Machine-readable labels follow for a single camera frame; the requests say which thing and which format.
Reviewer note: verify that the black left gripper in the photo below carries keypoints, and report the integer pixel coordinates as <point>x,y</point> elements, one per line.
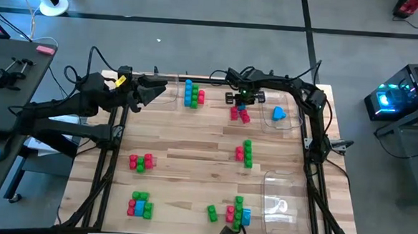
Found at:
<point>128,93</point>

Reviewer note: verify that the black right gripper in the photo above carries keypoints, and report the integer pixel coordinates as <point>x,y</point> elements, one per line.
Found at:
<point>244,95</point>

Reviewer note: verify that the blue two-stud block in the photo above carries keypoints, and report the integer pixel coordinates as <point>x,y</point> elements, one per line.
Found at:
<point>241,107</point>
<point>278,113</point>
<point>139,208</point>
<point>246,216</point>

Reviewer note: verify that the blue four-stud block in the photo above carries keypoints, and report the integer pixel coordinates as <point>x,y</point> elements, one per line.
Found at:
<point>188,92</point>

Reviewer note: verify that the green two-stud block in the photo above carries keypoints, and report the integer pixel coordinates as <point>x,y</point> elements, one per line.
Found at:
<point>140,196</point>
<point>212,213</point>
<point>147,210</point>
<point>140,165</point>

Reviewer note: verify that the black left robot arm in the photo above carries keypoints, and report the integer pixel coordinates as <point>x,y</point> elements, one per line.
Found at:
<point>59,107</point>

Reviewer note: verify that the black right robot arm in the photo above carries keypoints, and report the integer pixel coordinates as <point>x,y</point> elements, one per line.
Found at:
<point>286,83</point>

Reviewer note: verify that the small black clamp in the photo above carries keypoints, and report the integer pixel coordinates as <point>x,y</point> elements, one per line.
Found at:
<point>156,70</point>

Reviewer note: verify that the clear plastic bin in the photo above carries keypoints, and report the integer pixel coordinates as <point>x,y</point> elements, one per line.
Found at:
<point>170,106</point>
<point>267,123</point>
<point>288,185</point>

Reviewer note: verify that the yellow label tag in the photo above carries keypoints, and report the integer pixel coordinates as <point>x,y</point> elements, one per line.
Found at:
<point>120,81</point>

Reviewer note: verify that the grey table clamp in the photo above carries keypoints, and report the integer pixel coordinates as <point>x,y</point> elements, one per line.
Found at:
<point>340,143</point>

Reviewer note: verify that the pink eraser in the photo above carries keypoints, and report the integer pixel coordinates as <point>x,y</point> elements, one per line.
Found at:
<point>46,50</point>

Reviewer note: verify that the white box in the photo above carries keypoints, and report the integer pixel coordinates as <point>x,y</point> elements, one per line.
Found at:
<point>42,147</point>

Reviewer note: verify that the black lit computer tower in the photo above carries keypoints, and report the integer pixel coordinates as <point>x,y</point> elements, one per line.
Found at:
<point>404,88</point>

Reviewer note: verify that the red and black device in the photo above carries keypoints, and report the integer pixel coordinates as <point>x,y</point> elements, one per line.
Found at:
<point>408,5</point>

